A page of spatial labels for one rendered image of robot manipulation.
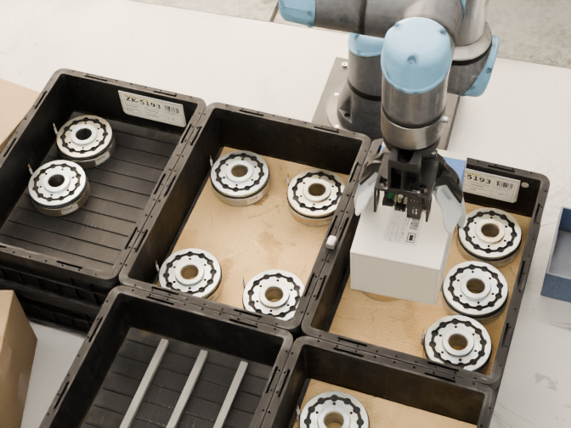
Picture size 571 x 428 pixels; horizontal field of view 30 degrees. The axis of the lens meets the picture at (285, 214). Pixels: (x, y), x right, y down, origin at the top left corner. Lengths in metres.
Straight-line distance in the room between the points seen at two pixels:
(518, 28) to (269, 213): 1.69
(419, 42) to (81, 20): 1.34
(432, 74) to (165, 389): 0.72
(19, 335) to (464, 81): 0.88
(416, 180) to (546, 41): 2.05
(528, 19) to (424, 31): 2.21
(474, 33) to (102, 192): 0.70
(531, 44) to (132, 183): 1.71
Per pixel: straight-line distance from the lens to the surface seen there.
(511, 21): 3.37
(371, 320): 1.69
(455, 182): 1.38
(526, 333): 1.85
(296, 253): 1.77
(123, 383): 1.68
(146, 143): 1.96
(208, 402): 1.64
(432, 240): 1.41
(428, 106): 1.22
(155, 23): 2.37
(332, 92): 2.11
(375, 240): 1.40
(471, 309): 1.68
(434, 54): 1.17
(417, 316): 1.70
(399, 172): 1.32
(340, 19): 1.28
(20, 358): 1.82
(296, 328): 1.58
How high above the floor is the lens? 2.28
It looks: 53 degrees down
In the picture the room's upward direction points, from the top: 6 degrees counter-clockwise
